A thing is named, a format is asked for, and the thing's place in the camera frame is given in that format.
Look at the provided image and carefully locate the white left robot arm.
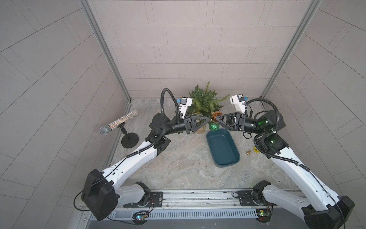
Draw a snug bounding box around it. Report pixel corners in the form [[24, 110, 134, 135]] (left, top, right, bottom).
[[80, 113, 211, 220]]

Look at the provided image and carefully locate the teal plastic tray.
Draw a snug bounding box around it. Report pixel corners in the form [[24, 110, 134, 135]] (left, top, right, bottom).
[[206, 129, 241, 168]]

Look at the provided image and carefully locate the left green circuit board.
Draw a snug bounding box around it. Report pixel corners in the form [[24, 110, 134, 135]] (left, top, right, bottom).
[[132, 210, 149, 226]]

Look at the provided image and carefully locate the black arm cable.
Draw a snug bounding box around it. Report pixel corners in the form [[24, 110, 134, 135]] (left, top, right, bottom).
[[242, 98, 347, 229], [73, 87, 181, 225]]

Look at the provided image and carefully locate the green circuit board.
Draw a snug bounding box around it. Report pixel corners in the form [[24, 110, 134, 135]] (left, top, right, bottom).
[[256, 209, 272, 224], [132, 210, 149, 226]]

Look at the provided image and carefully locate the right green circuit board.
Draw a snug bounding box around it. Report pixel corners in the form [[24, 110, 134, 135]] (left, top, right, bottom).
[[256, 209, 272, 224]]

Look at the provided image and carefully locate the small green christmas tree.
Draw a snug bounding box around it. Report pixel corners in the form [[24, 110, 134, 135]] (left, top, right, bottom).
[[187, 82, 230, 119]]

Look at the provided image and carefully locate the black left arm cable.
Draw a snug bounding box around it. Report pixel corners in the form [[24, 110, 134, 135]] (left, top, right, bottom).
[[73, 87, 181, 225]]

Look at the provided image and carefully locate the green glitter ball ornament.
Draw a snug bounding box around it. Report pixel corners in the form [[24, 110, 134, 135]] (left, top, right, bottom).
[[208, 122, 220, 132]]

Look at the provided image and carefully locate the glittery silver microphone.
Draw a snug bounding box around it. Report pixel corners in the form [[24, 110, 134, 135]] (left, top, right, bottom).
[[99, 110, 138, 135]]

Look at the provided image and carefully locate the copper shiny ball ornament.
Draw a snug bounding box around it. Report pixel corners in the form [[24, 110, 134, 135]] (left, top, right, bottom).
[[212, 111, 223, 123]]

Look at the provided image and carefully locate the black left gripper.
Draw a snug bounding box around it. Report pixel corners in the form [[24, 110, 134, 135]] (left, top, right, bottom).
[[160, 115, 206, 137]]

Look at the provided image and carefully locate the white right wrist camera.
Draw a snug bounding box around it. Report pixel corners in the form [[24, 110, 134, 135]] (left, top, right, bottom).
[[230, 94, 247, 114]]

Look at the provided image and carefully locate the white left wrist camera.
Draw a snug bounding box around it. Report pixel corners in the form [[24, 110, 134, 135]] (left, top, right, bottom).
[[177, 97, 193, 119]]

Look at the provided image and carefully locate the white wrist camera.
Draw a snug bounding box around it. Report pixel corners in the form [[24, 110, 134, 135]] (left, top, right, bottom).
[[230, 94, 247, 114], [177, 97, 193, 119]]

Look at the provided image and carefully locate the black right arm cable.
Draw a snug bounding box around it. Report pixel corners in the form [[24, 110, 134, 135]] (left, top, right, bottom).
[[242, 98, 347, 229]]

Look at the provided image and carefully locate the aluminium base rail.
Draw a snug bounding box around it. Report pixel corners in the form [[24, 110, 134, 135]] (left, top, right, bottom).
[[114, 187, 301, 221]]

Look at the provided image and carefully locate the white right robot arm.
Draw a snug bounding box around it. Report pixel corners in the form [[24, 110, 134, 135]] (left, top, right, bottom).
[[216, 110, 355, 229]]

